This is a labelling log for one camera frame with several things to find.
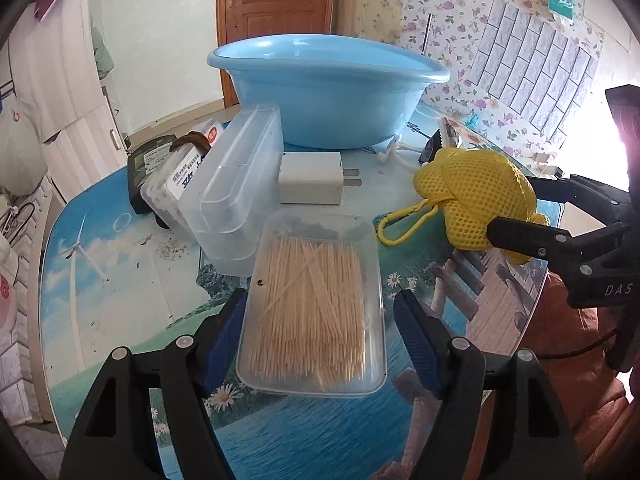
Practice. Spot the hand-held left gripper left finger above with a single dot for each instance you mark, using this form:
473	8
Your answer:
227	340

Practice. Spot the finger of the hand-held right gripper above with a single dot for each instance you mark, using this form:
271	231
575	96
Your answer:
580	187
525	237

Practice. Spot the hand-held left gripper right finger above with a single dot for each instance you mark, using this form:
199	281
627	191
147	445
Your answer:
417	345

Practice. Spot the yellow mesh sponge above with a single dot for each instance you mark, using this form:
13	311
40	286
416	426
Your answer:
475	185

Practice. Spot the clear box of toothpicks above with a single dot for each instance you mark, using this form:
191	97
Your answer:
310	310

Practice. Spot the packaged white comb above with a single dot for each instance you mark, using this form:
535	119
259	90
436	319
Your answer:
435	147

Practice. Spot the clear plastic box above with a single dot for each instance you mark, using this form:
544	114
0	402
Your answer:
235	185

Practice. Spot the clear box of cotton swabs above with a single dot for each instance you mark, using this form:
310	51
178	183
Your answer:
175	180

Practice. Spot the white charger plug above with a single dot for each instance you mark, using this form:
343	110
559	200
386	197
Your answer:
307	177

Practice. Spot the light blue plastic basin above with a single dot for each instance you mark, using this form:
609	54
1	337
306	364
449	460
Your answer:
325	105

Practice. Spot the printed desktop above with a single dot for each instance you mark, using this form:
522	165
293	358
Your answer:
125	285

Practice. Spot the small teal clip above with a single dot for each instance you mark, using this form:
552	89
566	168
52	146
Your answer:
473	121

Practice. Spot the dark green bottle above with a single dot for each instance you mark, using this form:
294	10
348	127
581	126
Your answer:
145	160

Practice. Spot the grey hanging bag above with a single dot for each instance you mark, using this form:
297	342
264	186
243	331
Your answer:
20	150

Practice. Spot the white wardrobe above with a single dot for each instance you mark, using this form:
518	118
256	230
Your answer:
65	85

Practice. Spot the pale green cloth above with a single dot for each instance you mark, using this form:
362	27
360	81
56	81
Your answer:
102	55

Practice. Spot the brown wooden door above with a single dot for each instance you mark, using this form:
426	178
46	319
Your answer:
280	5

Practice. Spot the grey brick wall sticker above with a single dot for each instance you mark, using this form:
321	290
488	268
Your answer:
540	70

